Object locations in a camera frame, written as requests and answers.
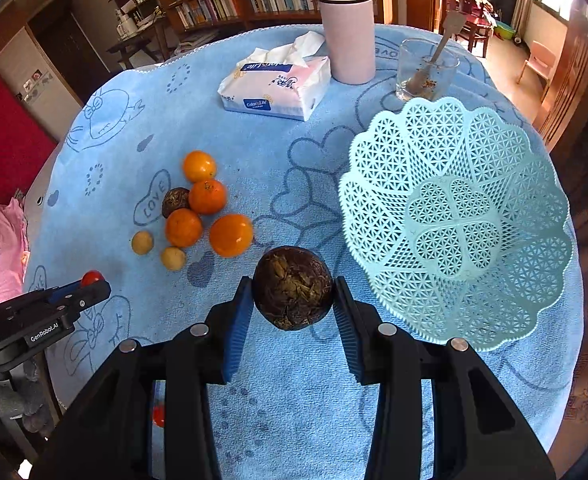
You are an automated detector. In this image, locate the red cherry tomato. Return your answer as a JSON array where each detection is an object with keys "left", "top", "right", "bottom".
[
  {"left": 81, "top": 270, "right": 104, "bottom": 287},
  {"left": 152, "top": 404, "right": 165, "bottom": 428}
]

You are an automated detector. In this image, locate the yellow longan fruit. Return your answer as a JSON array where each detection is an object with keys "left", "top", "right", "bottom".
[
  {"left": 160, "top": 246, "right": 187, "bottom": 272},
  {"left": 131, "top": 230, "right": 154, "bottom": 256}
]

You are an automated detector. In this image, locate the dark brown passion fruit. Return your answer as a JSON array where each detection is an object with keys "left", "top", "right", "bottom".
[{"left": 251, "top": 246, "right": 334, "bottom": 330}]

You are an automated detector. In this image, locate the orange tangerine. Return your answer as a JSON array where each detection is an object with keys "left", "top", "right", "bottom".
[
  {"left": 182, "top": 151, "right": 217, "bottom": 183},
  {"left": 209, "top": 214, "right": 254, "bottom": 258},
  {"left": 165, "top": 208, "right": 203, "bottom": 248},
  {"left": 189, "top": 179, "right": 227, "bottom": 216}
]

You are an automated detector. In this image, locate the pink cloth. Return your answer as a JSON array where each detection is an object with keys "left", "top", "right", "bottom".
[{"left": 0, "top": 197, "right": 30, "bottom": 304}]

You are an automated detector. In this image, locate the blue patterned tablecloth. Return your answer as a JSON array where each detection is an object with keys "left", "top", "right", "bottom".
[{"left": 23, "top": 23, "right": 586, "bottom": 480}]

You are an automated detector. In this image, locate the light blue plastic basket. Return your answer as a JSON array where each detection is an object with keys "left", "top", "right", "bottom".
[{"left": 338, "top": 96, "right": 573, "bottom": 351}]

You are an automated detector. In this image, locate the metal spoon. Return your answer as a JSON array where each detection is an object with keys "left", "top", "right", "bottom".
[{"left": 405, "top": 11, "right": 466, "bottom": 96}]

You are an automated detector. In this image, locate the clear glass cup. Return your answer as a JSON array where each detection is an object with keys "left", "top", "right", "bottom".
[{"left": 396, "top": 38, "right": 460, "bottom": 102}]

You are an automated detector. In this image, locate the tissue pack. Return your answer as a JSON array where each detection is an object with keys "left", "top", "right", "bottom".
[{"left": 218, "top": 32, "right": 332, "bottom": 122}]

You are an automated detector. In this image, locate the wooden door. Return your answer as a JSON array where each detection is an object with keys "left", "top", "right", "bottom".
[{"left": 533, "top": 0, "right": 588, "bottom": 158}]

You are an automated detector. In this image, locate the small pink chair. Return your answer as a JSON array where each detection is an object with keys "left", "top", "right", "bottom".
[{"left": 516, "top": 40, "right": 556, "bottom": 100}]

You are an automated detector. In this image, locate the red wooden chair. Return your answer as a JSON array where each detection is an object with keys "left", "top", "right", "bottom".
[{"left": 441, "top": 0, "right": 494, "bottom": 58}]

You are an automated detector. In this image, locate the pink thermos bottle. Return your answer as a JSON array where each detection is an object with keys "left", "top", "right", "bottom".
[{"left": 317, "top": 0, "right": 376, "bottom": 86}]

